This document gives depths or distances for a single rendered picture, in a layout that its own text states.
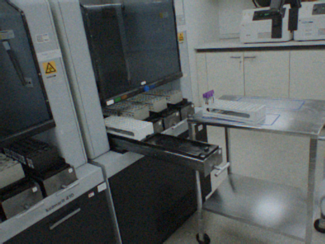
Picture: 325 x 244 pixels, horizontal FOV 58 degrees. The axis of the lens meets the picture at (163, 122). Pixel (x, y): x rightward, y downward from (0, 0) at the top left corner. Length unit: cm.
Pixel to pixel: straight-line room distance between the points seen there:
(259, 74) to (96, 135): 246
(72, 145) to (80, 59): 37
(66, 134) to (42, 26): 44
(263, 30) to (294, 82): 64
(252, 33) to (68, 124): 258
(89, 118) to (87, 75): 19
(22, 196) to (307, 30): 286
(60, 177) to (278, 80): 271
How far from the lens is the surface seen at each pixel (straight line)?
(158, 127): 156
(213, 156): 116
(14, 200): 118
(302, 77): 336
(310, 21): 328
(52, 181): 122
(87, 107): 135
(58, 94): 127
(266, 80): 350
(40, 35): 124
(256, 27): 346
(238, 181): 196
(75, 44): 132
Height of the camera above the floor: 133
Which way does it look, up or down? 20 degrees down
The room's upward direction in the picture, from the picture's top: 8 degrees counter-clockwise
